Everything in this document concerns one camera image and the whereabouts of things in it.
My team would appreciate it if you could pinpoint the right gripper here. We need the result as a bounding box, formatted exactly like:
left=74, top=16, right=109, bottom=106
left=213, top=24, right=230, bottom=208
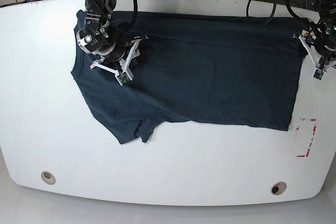
left=90, top=35, right=148, bottom=77

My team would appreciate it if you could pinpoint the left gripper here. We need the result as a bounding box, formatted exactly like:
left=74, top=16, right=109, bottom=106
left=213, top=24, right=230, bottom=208
left=292, top=31, right=335, bottom=77

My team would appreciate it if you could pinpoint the dark blue t-shirt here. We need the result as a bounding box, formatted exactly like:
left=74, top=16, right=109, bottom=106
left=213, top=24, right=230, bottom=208
left=71, top=13, right=302, bottom=144

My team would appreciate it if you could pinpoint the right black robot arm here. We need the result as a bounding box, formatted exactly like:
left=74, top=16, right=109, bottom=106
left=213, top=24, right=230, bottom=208
left=76, top=0, right=147, bottom=86

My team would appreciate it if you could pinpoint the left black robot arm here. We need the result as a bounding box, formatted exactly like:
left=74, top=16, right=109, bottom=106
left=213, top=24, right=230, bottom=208
left=298, top=0, right=335, bottom=80

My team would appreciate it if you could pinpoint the red tape rectangle marking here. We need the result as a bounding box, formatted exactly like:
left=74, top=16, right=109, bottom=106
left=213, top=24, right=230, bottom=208
left=293, top=118, right=318, bottom=158

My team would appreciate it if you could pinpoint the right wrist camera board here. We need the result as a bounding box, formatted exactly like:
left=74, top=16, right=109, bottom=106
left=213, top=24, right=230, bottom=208
left=115, top=72, right=133, bottom=86

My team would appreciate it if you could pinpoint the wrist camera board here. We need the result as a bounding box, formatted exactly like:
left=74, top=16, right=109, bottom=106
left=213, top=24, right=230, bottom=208
left=312, top=68, right=326, bottom=80
left=115, top=72, right=133, bottom=86

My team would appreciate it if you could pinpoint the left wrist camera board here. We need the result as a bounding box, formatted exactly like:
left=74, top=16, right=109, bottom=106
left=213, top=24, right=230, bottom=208
left=312, top=68, right=326, bottom=80

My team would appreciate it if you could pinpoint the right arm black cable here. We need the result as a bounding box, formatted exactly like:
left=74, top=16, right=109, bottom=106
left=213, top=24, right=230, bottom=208
left=69, top=0, right=148, bottom=41

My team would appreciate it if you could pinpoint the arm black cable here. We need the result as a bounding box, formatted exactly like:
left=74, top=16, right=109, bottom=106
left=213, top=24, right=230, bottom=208
left=246, top=0, right=316, bottom=29
left=69, top=0, right=148, bottom=41

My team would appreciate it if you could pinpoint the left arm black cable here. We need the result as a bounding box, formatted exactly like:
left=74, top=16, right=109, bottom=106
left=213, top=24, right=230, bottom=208
left=246, top=0, right=316, bottom=29

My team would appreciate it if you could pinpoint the left table cable grommet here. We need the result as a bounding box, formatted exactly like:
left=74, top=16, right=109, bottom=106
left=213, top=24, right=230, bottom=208
left=41, top=171, right=56, bottom=185

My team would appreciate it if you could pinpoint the table cable grommet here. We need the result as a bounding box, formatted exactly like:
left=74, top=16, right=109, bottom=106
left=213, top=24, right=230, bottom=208
left=41, top=171, right=56, bottom=185
left=271, top=182, right=287, bottom=196

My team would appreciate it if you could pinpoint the right table cable grommet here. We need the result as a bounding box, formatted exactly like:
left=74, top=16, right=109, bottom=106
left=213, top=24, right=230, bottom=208
left=271, top=182, right=287, bottom=196

